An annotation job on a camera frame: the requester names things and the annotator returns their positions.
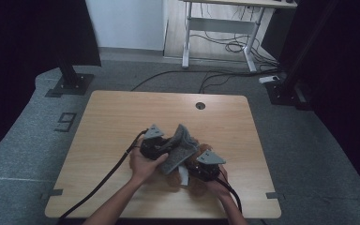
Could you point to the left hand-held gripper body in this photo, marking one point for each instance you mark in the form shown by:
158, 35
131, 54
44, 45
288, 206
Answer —
151, 145

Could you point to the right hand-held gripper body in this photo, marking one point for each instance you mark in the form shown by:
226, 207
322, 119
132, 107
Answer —
206, 167

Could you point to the grey towel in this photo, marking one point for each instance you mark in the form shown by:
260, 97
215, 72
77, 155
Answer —
179, 150

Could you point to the brown teddy bear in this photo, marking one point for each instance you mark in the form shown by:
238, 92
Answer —
200, 184

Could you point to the person's right hand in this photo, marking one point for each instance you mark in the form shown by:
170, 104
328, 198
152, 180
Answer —
218, 187

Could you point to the person's left hand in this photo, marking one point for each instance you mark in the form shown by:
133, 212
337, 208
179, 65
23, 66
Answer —
145, 168

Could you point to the grey tape strip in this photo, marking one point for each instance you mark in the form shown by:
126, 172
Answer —
274, 195
54, 193

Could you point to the black floor tape marking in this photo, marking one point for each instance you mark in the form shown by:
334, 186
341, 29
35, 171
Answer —
66, 122

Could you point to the white power strip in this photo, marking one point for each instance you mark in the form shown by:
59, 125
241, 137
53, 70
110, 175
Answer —
268, 79

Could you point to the black curtain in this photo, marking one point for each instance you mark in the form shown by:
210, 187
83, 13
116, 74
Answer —
28, 47
343, 78

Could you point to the black stand with base plate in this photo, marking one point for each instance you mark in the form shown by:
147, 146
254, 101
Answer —
72, 82
289, 84

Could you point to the white desk frame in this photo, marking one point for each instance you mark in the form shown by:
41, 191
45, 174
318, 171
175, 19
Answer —
222, 26

